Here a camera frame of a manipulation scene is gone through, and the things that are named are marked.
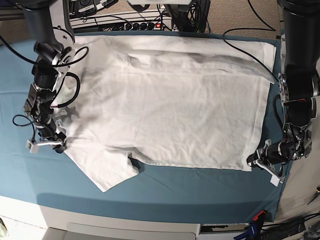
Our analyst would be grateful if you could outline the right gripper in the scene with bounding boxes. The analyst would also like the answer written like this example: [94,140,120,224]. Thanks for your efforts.
[23,104,67,154]

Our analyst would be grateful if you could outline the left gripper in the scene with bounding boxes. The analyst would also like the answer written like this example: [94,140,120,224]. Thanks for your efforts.
[246,124,312,175]

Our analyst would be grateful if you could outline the white T-shirt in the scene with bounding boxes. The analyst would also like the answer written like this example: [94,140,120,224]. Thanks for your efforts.
[56,35,276,192]

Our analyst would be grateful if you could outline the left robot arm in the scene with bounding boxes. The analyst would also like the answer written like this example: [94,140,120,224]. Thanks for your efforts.
[250,0,320,170]

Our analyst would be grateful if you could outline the blue orange clamp bottom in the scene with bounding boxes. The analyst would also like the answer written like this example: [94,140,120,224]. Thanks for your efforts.
[233,210,268,240]

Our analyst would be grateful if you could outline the black power strip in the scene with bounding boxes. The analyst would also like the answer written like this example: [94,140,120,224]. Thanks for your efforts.
[124,21,164,31]

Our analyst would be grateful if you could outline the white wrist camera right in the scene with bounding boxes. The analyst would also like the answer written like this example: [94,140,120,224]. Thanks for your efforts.
[25,139,39,154]

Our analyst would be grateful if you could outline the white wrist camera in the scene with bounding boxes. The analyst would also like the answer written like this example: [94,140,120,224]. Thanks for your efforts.
[270,175,285,187]
[25,139,39,154]

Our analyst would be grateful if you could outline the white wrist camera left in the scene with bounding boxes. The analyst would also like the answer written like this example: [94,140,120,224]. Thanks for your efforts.
[270,175,285,187]

